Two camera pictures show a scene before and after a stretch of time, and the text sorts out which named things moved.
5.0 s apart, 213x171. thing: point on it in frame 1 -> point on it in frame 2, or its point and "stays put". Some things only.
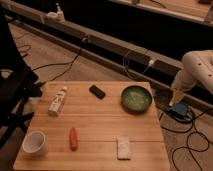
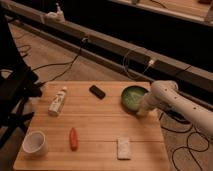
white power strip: (57, 16) stays put
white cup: (34, 144) stays put
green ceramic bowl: (136, 99) stays put
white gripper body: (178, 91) -> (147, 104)
